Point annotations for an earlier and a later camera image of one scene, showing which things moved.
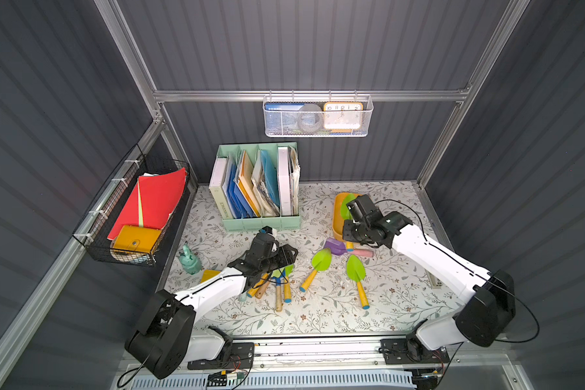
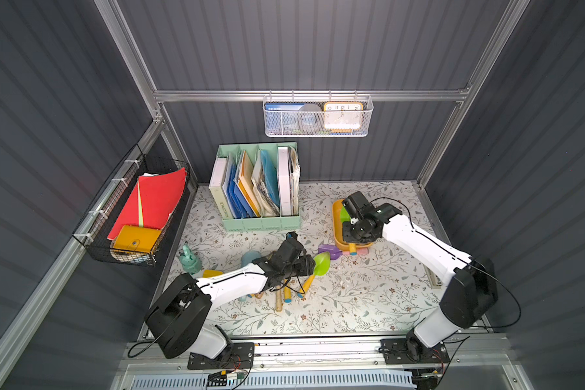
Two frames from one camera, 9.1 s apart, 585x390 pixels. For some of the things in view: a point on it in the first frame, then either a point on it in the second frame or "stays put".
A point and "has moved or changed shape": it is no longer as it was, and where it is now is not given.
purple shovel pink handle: (340, 248) has moved or changed shape
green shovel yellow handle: (344, 208) stays put
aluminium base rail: (327, 354) stays put
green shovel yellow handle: (321, 261) stays put
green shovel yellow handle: (357, 270) → (353, 249)
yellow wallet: (136, 239) stays put
